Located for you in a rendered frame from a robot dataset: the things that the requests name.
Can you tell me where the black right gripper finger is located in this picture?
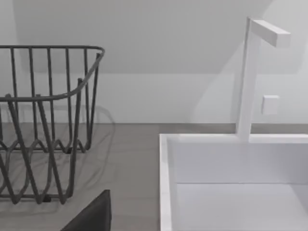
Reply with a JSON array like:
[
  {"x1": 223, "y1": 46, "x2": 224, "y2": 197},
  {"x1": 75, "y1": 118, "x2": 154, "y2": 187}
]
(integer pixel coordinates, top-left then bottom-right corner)
[{"x1": 60, "y1": 189, "x2": 112, "y2": 231}]

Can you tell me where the white sink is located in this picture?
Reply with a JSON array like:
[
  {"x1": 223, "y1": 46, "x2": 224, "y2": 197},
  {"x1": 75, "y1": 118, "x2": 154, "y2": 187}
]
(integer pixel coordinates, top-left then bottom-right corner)
[{"x1": 159, "y1": 133, "x2": 308, "y2": 231}]

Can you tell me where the tall white tap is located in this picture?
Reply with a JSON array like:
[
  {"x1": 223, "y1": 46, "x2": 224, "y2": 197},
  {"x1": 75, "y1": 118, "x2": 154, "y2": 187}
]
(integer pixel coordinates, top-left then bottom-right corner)
[{"x1": 236, "y1": 16, "x2": 291, "y2": 143}]

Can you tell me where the dark grey wire basket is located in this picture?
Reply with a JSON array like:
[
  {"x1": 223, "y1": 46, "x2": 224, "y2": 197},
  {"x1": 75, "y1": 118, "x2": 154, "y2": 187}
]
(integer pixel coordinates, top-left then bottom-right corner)
[{"x1": 0, "y1": 45, "x2": 106, "y2": 205}]

